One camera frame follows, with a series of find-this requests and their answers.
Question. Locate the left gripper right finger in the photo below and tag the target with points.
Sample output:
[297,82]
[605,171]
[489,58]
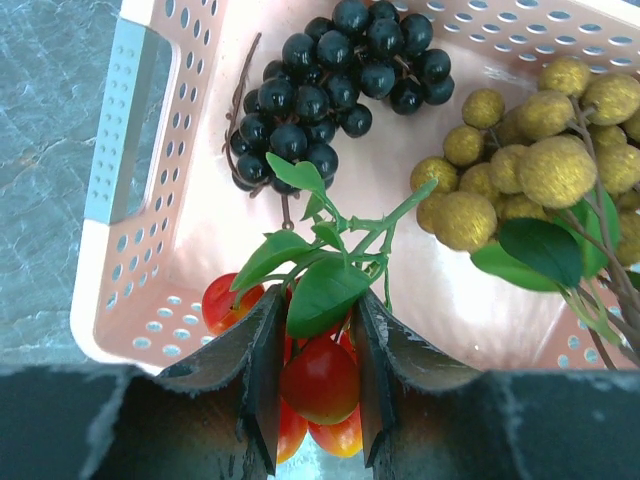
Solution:
[406,389]

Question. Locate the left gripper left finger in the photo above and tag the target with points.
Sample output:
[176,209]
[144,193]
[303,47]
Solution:
[231,385]

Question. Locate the dark grape bunch toy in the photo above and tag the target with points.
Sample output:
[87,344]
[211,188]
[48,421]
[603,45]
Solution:
[313,90]

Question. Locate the small red fruits toy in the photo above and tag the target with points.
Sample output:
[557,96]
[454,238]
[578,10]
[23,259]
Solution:
[320,282]

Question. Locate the green longan bunch toy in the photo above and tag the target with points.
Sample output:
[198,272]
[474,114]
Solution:
[545,195]

